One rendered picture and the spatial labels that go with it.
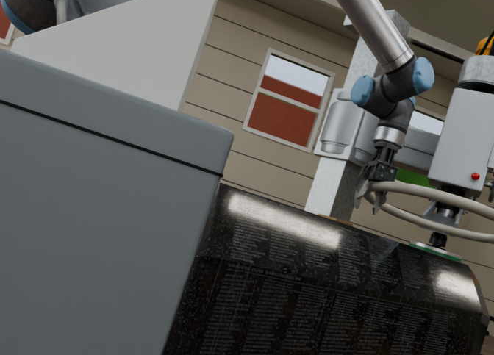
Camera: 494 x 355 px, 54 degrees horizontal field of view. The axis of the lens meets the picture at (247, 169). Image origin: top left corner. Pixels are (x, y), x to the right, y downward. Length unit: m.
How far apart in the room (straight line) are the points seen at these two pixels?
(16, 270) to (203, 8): 0.40
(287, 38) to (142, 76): 7.78
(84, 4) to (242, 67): 7.39
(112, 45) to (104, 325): 0.35
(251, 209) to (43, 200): 1.15
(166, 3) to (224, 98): 7.31
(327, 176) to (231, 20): 5.80
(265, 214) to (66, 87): 1.18
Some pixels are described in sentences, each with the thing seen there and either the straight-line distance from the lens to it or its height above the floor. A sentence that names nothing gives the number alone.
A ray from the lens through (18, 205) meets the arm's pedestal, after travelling 0.62.
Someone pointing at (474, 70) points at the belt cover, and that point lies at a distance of 2.31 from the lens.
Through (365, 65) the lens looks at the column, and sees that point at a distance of 2.87.
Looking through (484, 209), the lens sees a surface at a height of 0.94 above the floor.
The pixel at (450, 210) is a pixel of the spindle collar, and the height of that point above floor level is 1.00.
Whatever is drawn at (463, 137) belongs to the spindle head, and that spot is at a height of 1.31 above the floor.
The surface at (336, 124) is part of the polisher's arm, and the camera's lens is 2.72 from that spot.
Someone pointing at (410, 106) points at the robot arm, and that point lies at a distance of 1.55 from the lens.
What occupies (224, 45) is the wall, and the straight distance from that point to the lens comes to 8.15.
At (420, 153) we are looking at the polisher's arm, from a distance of 2.82.
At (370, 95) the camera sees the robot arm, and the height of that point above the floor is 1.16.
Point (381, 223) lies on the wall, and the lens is 8.77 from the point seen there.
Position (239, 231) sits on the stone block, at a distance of 1.60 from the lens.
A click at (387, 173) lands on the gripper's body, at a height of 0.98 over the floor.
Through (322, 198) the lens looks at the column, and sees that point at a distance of 2.73.
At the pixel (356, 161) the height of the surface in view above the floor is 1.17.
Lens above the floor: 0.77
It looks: 4 degrees up
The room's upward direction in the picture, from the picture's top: 18 degrees clockwise
